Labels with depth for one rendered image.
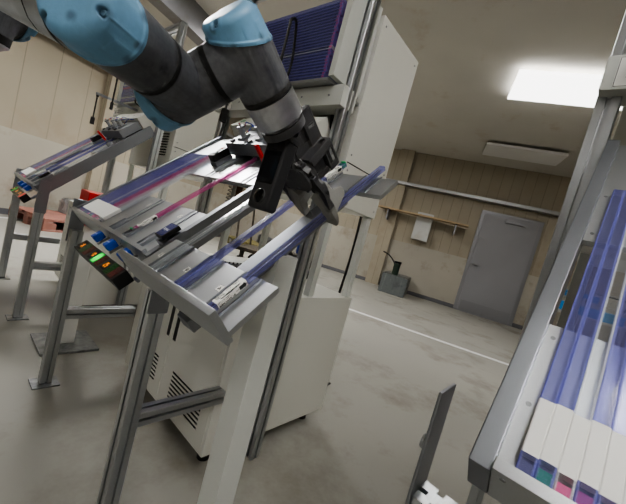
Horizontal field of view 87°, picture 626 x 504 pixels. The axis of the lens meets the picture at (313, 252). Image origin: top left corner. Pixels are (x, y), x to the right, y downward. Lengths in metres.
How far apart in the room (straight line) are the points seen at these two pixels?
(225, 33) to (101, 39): 0.15
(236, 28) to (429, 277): 7.38
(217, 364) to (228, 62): 0.93
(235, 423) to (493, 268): 7.18
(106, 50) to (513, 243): 7.64
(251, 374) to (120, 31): 0.64
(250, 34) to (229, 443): 0.77
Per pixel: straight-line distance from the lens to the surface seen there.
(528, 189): 8.02
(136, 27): 0.40
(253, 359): 0.76
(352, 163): 1.34
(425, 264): 7.68
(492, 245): 7.73
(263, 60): 0.48
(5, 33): 0.79
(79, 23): 0.39
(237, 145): 1.33
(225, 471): 0.91
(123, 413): 1.02
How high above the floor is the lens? 0.89
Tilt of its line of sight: 4 degrees down
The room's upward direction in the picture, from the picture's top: 15 degrees clockwise
